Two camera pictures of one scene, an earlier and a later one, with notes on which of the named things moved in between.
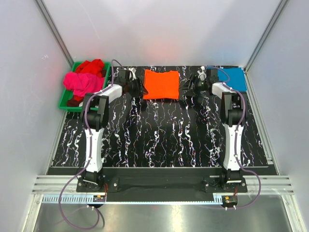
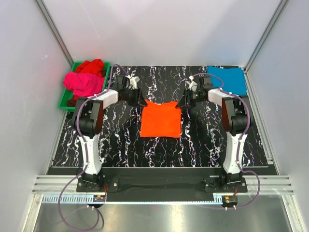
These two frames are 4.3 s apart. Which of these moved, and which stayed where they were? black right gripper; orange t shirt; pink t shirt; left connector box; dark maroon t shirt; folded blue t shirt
Moved: orange t shirt; black right gripper
Stayed: dark maroon t shirt; pink t shirt; left connector box; folded blue t shirt
